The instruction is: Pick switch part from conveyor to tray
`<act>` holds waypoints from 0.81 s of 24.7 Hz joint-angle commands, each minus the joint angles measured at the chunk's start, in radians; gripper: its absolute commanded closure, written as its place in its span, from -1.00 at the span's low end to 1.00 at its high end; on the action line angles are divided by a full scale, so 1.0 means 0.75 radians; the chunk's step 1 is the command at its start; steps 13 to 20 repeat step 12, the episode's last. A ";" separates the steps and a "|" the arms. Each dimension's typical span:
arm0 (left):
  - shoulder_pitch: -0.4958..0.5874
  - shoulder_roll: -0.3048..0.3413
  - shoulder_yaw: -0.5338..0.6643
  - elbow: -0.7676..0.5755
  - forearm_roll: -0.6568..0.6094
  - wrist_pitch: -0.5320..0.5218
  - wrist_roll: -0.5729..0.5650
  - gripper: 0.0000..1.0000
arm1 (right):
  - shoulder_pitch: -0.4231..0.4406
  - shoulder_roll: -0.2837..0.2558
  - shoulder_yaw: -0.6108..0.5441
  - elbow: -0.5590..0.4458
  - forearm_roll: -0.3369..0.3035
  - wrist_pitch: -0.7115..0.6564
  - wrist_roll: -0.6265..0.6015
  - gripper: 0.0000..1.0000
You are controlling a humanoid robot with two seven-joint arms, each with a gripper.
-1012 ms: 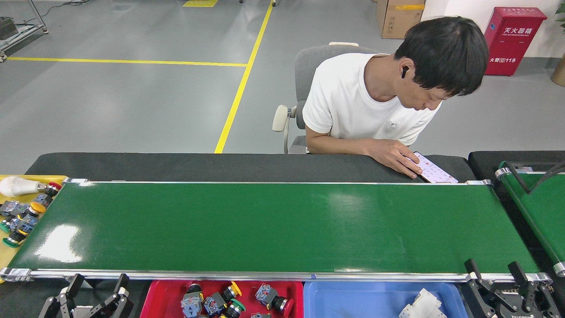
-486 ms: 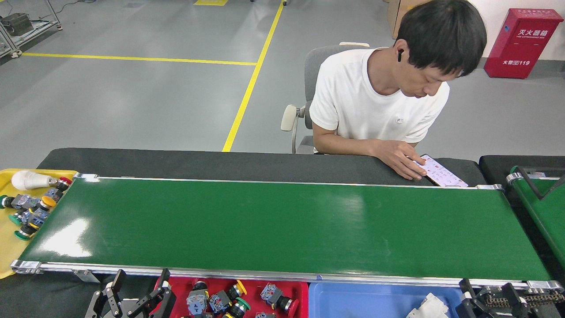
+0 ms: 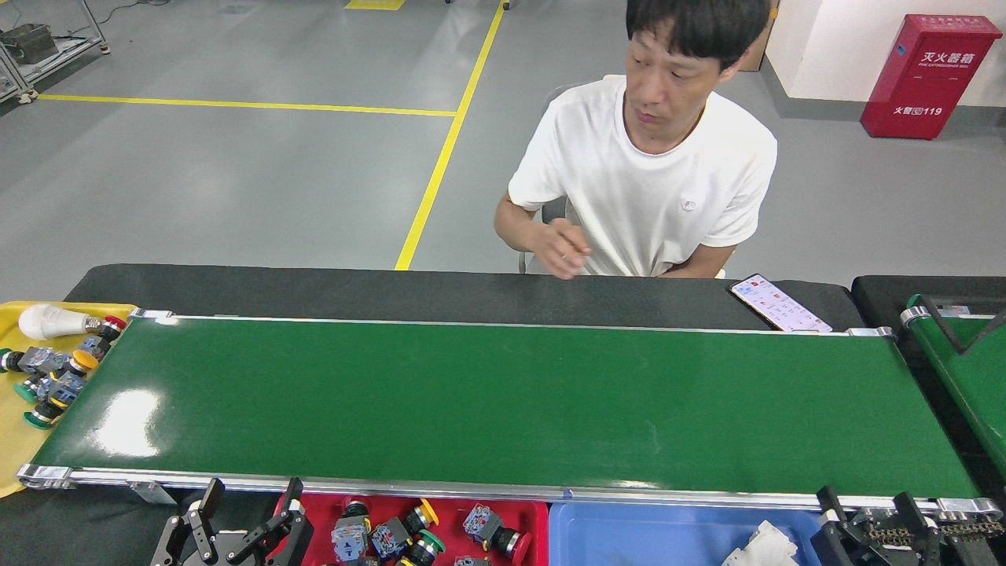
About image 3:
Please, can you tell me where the yellow push button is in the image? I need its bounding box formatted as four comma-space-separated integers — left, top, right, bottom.
49, 350, 100, 402
369, 498, 440, 559

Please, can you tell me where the person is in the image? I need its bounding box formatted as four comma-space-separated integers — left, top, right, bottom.
494, 0, 779, 281

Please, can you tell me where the smartphone with lit screen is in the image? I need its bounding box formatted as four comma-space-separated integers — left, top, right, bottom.
729, 273, 834, 333

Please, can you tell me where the grey office chair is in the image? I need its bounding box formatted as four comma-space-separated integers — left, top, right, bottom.
517, 83, 736, 277

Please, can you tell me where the conveyor drive chain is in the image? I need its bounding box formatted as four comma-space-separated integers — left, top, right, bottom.
865, 519, 1006, 545

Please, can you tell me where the green conveyor belt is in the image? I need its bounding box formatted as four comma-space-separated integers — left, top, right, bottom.
900, 293, 1006, 476
16, 309, 1003, 520

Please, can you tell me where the person's right hand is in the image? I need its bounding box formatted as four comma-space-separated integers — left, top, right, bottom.
528, 219, 592, 281

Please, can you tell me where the red fire extinguisher box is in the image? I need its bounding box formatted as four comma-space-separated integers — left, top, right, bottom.
860, 14, 1004, 141

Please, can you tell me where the yellow plastic tray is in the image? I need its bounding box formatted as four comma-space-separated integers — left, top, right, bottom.
0, 301, 138, 500

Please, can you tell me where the brown cardboard box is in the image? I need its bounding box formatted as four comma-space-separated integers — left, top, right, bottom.
739, 0, 780, 73

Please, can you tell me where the metal rack on casters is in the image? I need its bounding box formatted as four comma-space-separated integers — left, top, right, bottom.
0, 0, 111, 105

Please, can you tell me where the small green push button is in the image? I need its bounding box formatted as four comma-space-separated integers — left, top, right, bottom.
0, 347, 68, 376

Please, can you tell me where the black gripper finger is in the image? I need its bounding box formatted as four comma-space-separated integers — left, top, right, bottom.
811, 486, 889, 566
894, 491, 991, 566

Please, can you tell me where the black device on rack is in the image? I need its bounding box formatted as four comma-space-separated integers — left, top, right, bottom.
0, 24, 54, 65

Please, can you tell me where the green mushroom push button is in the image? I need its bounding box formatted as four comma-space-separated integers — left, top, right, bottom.
395, 529, 446, 566
22, 393, 72, 430
13, 376, 60, 404

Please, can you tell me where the blue plastic bin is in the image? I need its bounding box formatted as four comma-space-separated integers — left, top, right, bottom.
548, 502, 826, 566

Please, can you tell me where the white light bulb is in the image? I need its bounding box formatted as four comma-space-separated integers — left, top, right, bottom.
17, 304, 107, 341

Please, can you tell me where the red plastic bin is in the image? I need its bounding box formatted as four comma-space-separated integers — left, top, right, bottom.
267, 491, 549, 566

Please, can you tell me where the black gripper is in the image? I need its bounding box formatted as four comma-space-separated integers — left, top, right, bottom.
149, 477, 315, 566

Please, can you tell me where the black guide bar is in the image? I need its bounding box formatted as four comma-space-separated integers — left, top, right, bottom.
912, 295, 1006, 357

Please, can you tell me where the white circuit breaker red lever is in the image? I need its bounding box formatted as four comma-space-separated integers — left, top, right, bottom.
721, 519, 800, 566

